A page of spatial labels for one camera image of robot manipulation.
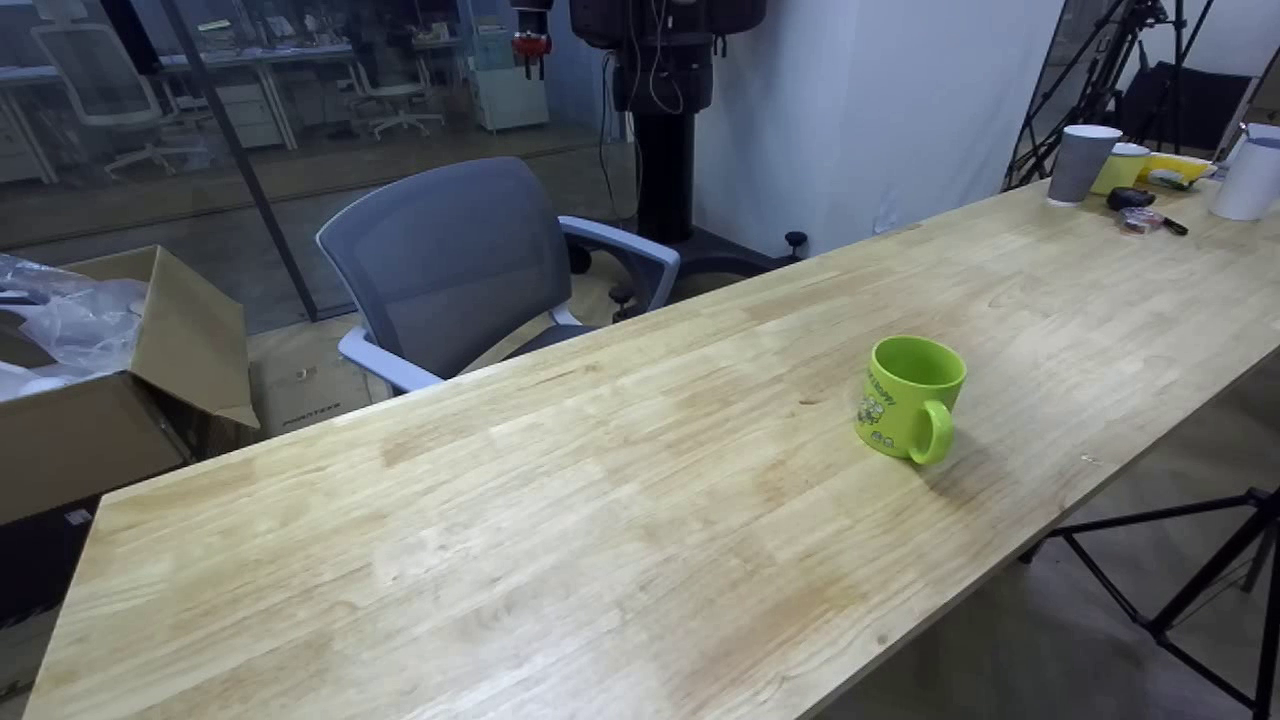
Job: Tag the green mug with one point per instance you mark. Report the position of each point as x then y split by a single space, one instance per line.
908 399

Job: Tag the grey mesh office chair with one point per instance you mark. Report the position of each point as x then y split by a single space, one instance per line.
463 265

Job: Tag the red object behind glass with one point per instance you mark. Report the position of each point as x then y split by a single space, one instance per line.
529 39

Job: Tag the white background office chair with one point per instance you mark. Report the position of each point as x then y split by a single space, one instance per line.
394 92

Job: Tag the grey cylindrical cup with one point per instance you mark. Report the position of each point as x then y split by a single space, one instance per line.
1080 162

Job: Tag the brown cardboard box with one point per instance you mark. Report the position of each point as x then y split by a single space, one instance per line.
123 385

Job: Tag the small black tool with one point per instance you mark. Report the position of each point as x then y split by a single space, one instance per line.
1147 207

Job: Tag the black light stand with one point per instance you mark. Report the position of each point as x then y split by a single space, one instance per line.
1107 83

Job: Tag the yellow container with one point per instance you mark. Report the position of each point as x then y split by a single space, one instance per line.
1155 164

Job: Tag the clear plastic wrap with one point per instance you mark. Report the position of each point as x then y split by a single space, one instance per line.
60 324

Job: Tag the black tripod legs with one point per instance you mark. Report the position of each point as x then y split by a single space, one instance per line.
1186 585

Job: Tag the white cylindrical cup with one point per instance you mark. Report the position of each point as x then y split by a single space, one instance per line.
1250 175

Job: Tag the black pedestal stand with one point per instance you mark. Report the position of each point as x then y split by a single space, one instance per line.
667 135

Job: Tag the black glass door post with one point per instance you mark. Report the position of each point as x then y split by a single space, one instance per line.
240 175

